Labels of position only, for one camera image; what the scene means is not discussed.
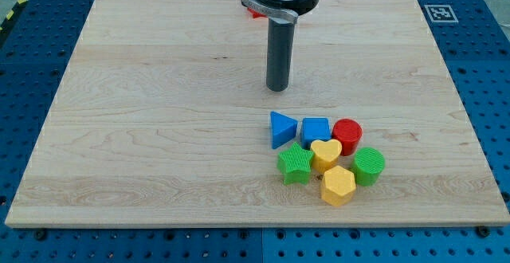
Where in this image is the red block behind arm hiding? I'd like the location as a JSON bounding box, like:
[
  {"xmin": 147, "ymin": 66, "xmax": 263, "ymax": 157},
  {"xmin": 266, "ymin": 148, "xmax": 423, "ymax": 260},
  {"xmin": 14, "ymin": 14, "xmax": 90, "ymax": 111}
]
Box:
[{"xmin": 247, "ymin": 8, "xmax": 265, "ymax": 18}]

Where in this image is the green star block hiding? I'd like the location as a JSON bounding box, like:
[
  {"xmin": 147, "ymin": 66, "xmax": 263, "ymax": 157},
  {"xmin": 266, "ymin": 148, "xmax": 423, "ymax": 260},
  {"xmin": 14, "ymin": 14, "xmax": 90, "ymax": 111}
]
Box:
[{"xmin": 277, "ymin": 142, "xmax": 315, "ymax": 185}]

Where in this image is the blue triangle block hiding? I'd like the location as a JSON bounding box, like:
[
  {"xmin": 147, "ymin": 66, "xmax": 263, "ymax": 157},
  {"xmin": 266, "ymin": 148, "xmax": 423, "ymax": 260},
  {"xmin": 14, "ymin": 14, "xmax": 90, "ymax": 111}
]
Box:
[{"xmin": 270, "ymin": 111, "xmax": 298, "ymax": 149}]

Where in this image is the green cylinder block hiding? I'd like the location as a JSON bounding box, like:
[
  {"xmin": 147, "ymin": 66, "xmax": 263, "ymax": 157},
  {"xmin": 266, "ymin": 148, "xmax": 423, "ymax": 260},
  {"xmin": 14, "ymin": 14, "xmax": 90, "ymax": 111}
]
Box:
[{"xmin": 351, "ymin": 147, "xmax": 386, "ymax": 186}]

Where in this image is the blue cube block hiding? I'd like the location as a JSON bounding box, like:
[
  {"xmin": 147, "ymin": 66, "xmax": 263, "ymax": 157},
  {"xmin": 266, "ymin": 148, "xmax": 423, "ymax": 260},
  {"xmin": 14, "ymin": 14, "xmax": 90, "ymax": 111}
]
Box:
[{"xmin": 300, "ymin": 117, "xmax": 332, "ymax": 149}]

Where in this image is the white fiducial marker tag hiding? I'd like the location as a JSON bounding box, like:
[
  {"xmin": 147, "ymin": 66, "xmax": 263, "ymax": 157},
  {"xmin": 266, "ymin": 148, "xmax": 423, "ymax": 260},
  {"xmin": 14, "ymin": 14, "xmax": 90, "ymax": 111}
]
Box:
[{"xmin": 425, "ymin": 4, "xmax": 458, "ymax": 23}]

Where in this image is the light wooden board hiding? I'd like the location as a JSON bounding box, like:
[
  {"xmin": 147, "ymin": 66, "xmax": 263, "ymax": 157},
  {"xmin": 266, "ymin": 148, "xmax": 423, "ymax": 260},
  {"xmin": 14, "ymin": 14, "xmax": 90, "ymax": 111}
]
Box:
[{"xmin": 6, "ymin": 0, "xmax": 509, "ymax": 229}]

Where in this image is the yellow hexagon block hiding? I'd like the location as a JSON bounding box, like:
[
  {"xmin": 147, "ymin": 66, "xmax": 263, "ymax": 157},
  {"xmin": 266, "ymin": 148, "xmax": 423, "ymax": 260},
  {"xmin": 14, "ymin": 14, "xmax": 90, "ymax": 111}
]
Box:
[{"xmin": 320, "ymin": 166, "xmax": 356, "ymax": 207}]

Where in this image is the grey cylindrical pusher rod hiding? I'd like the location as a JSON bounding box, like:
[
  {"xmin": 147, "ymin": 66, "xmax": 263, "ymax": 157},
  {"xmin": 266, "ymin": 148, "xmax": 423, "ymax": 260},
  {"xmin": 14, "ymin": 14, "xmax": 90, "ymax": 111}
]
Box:
[{"xmin": 266, "ymin": 18, "xmax": 295, "ymax": 92}]

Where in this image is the red cylinder block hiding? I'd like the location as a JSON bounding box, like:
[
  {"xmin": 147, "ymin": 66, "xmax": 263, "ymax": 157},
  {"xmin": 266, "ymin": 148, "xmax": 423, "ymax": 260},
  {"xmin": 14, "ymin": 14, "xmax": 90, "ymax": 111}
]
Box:
[{"xmin": 331, "ymin": 118, "xmax": 363, "ymax": 156}]

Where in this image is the yellow heart block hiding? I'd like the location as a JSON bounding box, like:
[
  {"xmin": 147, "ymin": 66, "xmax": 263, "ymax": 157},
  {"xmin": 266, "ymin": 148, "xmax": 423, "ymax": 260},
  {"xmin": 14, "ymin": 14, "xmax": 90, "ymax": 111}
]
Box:
[{"xmin": 310, "ymin": 139, "xmax": 342, "ymax": 174}]

